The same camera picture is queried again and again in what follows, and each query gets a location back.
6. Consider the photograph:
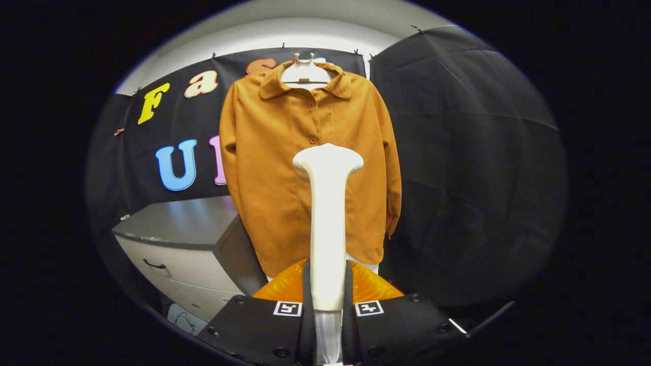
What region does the black backdrop cloth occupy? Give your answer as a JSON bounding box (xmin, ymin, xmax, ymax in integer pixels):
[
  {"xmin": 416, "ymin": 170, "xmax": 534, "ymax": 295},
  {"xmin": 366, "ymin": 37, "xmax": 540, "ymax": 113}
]
[{"xmin": 86, "ymin": 24, "xmax": 569, "ymax": 326}]

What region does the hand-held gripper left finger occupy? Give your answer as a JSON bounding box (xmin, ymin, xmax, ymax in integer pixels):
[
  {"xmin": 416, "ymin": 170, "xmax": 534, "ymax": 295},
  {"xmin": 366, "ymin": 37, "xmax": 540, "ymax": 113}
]
[{"xmin": 196, "ymin": 258, "xmax": 317, "ymax": 366}]

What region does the white garment steamer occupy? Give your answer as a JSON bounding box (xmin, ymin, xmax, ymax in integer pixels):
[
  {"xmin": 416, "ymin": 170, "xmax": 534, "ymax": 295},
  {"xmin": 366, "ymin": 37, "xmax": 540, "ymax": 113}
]
[{"xmin": 292, "ymin": 143, "xmax": 365, "ymax": 365}]

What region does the white box with cables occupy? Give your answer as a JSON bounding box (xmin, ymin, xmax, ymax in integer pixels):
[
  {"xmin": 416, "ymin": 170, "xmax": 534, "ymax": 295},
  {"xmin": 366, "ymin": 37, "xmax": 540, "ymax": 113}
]
[{"xmin": 167, "ymin": 303, "xmax": 210, "ymax": 336}]

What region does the orange button-up shirt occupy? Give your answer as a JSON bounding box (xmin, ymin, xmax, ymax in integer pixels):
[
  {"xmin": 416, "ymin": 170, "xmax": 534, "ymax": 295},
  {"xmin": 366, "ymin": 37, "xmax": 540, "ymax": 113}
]
[{"xmin": 219, "ymin": 61, "xmax": 402, "ymax": 278}]

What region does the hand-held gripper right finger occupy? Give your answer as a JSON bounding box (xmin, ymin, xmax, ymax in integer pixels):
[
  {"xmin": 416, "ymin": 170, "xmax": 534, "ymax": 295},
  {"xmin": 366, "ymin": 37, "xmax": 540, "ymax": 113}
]
[{"xmin": 341, "ymin": 259, "xmax": 468, "ymax": 366}]

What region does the row of black clips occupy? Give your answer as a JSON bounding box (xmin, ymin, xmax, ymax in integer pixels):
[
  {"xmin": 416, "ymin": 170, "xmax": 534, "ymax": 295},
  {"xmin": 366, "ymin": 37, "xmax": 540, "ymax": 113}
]
[{"xmin": 132, "ymin": 24, "xmax": 425, "ymax": 97}]

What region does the grey drawer cabinet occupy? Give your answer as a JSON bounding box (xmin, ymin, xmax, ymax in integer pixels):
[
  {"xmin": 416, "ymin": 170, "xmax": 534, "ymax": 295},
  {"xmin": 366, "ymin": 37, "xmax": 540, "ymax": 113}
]
[{"xmin": 111, "ymin": 196, "xmax": 268, "ymax": 322}]

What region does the white clothes hanger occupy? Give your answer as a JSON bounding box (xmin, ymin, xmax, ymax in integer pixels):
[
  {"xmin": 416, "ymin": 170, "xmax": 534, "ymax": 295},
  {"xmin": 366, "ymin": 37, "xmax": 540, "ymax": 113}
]
[{"xmin": 279, "ymin": 52, "xmax": 332, "ymax": 91}]

